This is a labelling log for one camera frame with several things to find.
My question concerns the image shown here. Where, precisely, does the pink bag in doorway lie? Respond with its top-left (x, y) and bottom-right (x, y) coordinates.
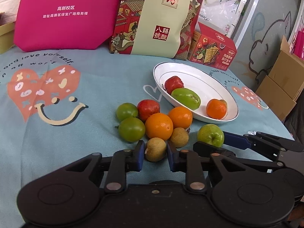
top-left (293, 30), bottom-right (304, 60)

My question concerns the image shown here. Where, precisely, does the white round plate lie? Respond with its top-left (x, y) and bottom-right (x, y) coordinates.
top-left (153, 62), bottom-right (239, 124)

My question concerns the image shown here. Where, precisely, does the orange fruit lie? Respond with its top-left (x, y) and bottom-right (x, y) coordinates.
top-left (168, 107), bottom-right (193, 129)
top-left (145, 113), bottom-right (174, 141)

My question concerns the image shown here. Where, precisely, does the lower cardboard box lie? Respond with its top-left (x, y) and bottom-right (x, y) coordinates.
top-left (256, 76), bottom-right (296, 121)

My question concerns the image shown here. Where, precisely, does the brown round fruit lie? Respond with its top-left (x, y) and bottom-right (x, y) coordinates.
top-left (169, 128), bottom-right (189, 148)

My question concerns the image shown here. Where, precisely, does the patterned liquor gift bag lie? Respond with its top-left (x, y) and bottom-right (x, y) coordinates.
top-left (109, 0), bottom-right (203, 60)

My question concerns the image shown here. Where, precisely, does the magenta fabric tote bag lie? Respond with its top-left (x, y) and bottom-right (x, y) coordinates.
top-left (14, 0), bottom-right (120, 52)

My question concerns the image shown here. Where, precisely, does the oblong green mango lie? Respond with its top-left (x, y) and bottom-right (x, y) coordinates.
top-left (171, 88), bottom-right (201, 110)

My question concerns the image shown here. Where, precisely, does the light blue printed tablecloth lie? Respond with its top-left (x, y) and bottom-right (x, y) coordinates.
top-left (0, 45), bottom-right (295, 228)

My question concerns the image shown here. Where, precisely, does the white floral plastic bag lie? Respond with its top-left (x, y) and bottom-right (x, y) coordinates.
top-left (198, 0), bottom-right (247, 38)

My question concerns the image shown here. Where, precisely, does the red tomato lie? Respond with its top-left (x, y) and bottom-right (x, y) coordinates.
top-left (137, 99), bottom-right (160, 122)

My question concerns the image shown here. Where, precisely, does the red cracker box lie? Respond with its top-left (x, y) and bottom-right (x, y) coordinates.
top-left (188, 22), bottom-right (237, 71)

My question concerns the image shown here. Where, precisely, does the green tomato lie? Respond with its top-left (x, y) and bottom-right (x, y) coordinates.
top-left (116, 102), bottom-right (138, 121)
top-left (118, 117), bottom-right (145, 143)

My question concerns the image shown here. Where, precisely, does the red wax apple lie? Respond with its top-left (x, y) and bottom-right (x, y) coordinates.
top-left (163, 76), bottom-right (184, 95)

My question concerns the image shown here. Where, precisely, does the green apple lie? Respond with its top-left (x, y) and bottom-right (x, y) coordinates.
top-left (197, 124), bottom-right (225, 148)

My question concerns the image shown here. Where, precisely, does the brown kiwi-like fruit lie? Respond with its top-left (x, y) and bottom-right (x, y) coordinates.
top-left (145, 137), bottom-right (167, 162)

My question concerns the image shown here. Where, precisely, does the small orange tangerine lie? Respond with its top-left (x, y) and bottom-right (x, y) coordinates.
top-left (206, 99), bottom-right (227, 120)

